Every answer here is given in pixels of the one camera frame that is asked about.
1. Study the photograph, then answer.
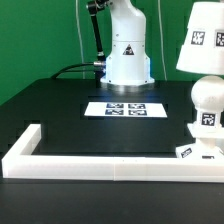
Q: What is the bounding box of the white lamp bulb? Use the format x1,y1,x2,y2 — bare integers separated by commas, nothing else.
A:
191,76,224,128

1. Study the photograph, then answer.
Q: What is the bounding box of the white lamp base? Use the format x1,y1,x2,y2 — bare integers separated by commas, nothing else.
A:
175,122,224,160

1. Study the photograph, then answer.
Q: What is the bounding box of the white lamp shade hood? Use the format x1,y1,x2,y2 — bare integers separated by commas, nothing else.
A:
176,2,224,75

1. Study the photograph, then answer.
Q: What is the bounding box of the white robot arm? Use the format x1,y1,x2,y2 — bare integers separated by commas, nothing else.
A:
101,0,154,86

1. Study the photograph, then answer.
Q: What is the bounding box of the white marker tag sheet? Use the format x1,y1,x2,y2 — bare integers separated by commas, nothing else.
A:
84,102,167,118

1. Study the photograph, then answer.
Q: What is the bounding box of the black cable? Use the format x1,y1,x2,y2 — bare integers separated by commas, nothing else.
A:
50,61,107,80

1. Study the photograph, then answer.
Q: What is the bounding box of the white U-shaped frame barrier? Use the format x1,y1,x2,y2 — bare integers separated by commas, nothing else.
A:
2,124,224,183

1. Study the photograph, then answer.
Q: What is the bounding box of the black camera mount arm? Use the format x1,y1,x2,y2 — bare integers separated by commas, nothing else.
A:
86,0,109,61

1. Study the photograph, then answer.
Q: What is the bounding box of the white thin cable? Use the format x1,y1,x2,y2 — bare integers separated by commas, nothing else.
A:
75,0,86,80

